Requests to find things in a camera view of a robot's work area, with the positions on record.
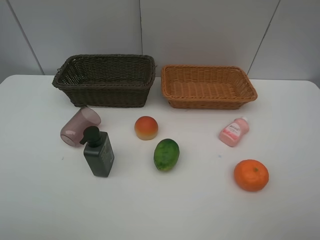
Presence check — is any green mango fruit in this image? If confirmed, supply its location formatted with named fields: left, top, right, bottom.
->
left=153, top=138, right=180, bottom=172

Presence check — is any dark green pump bottle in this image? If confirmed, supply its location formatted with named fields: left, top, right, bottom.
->
left=79, top=126, right=115, bottom=178

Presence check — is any pink lotion bottle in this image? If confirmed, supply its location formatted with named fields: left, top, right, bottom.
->
left=218, top=116, right=250, bottom=147

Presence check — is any orange tangerine fruit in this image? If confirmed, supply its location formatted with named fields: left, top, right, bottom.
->
left=233, top=159, right=270, bottom=192

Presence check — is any red yellow peach fruit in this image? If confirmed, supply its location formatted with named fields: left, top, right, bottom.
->
left=134, top=116, right=159, bottom=141

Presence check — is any light orange wicker basket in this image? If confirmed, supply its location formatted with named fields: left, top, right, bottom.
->
left=161, top=64, right=258, bottom=110

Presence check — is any dark brown wicker basket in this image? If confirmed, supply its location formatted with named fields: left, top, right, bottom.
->
left=52, top=54, right=156, bottom=108

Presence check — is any translucent purple plastic cup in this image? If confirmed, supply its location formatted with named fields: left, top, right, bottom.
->
left=60, top=107, right=101, bottom=147

